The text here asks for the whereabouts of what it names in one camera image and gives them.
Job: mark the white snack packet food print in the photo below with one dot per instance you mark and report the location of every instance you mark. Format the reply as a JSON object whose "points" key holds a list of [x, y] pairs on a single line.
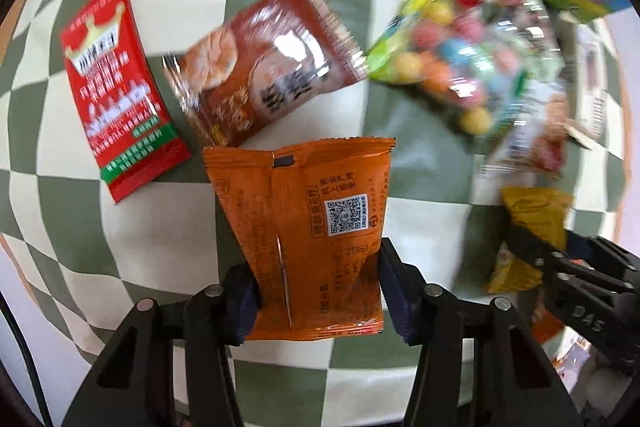
{"points": [[540, 137]]}

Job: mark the red snack packet green band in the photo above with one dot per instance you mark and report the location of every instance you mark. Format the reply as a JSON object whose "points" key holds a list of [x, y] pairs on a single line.
{"points": [[115, 87]]}

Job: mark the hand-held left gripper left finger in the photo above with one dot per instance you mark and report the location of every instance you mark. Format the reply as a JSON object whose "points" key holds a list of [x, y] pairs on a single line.
{"points": [[240, 302]]}

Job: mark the green and cream checkered blanket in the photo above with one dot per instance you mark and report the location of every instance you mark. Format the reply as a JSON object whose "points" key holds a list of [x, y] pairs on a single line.
{"points": [[425, 187]]}

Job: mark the brown bread snack packet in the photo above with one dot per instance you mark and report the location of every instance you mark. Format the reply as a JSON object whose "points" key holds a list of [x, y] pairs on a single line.
{"points": [[270, 62]]}

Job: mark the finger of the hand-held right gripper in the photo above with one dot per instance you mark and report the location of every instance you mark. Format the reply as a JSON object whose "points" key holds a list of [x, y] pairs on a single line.
{"points": [[605, 257], [535, 249]]}

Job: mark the pale blurred snack packet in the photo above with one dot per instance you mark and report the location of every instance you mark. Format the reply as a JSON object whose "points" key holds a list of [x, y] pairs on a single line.
{"points": [[597, 77]]}

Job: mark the yellow snack packet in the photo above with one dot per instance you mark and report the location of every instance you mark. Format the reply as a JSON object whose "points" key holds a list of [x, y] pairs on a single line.
{"points": [[535, 207]]}

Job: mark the orange snack packet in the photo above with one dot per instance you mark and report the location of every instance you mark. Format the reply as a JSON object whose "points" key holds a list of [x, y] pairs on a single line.
{"points": [[320, 187]]}

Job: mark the clear bag of colourful candy balls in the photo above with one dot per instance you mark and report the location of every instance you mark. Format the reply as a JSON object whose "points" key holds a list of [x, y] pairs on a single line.
{"points": [[440, 52]]}

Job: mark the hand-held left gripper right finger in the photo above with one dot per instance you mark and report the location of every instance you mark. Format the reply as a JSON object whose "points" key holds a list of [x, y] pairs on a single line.
{"points": [[397, 297]]}

